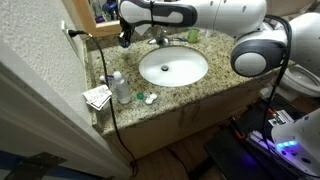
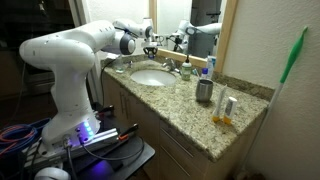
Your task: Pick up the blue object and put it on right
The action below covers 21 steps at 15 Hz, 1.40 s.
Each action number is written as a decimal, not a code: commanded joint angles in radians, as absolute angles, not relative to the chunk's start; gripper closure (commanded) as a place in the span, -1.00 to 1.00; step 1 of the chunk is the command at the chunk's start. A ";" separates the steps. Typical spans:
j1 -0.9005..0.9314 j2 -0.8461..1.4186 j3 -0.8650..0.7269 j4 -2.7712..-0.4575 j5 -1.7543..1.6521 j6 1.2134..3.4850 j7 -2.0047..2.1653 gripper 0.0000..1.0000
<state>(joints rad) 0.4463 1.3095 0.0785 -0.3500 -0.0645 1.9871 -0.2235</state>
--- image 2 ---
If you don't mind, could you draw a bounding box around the white blue tube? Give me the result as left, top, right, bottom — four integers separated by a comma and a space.
206, 56, 216, 79

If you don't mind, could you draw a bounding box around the blue dental floss box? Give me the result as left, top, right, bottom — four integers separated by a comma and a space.
148, 54, 155, 60

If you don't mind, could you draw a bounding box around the short white orange-capped tube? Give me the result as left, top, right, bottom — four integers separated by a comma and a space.
223, 97, 238, 125

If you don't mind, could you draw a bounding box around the white bottle blue cap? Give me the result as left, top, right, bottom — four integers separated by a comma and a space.
201, 68, 208, 79

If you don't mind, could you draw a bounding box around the green handled broom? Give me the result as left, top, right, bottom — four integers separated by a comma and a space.
234, 26, 308, 180

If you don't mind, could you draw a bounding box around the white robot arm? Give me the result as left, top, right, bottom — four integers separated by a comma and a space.
19, 18, 153, 157

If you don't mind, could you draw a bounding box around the white oval sink basin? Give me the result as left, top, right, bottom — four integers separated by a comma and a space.
131, 69, 176, 86

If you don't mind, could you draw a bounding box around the black robot cart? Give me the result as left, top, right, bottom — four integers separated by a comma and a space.
23, 106, 155, 180

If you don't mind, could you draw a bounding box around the stainless steel cup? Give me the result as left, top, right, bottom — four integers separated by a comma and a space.
196, 79, 213, 102

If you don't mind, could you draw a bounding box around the tall white orange-capped tube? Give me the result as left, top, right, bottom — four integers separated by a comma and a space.
212, 85, 227, 122

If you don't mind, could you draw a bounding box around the wood framed mirror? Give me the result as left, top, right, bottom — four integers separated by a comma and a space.
158, 0, 238, 73

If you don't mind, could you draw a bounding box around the chrome faucet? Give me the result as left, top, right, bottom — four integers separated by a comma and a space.
162, 58, 180, 73

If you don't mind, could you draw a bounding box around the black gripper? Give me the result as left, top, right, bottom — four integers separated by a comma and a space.
141, 37, 160, 56

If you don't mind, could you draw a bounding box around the black power cable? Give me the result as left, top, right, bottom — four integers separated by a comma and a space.
99, 58, 118, 108

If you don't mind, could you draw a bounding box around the wooden vanity cabinet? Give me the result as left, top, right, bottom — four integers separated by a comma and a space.
104, 69, 267, 180

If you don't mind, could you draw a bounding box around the blue orange cable coil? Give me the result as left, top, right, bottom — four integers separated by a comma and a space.
0, 118, 51, 158

